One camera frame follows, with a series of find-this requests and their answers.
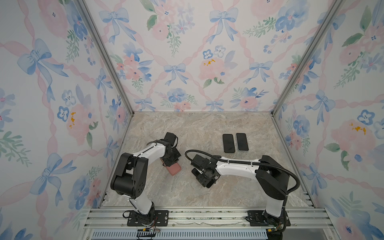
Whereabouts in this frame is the aluminium rail frame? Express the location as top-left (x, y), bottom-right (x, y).
top-left (79, 207), bottom-right (340, 240)

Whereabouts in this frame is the black phone case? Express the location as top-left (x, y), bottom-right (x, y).
top-left (222, 133), bottom-right (236, 154)

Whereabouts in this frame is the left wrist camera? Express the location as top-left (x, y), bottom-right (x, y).
top-left (164, 132), bottom-right (178, 148)

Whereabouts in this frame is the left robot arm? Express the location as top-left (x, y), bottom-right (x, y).
top-left (110, 138), bottom-right (181, 216)

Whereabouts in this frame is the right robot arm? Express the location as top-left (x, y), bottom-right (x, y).
top-left (190, 155), bottom-right (290, 218)

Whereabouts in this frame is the pink phone case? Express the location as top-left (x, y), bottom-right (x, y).
top-left (163, 161), bottom-right (182, 176)

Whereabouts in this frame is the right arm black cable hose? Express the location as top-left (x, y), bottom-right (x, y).
top-left (184, 149), bottom-right (301, 208)

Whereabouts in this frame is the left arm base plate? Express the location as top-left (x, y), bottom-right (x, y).
top-left (123, 210), bottom-right (169, 228)

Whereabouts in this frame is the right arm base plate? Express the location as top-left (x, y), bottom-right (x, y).
top-left (245, 210), bottom-right (291, 228)

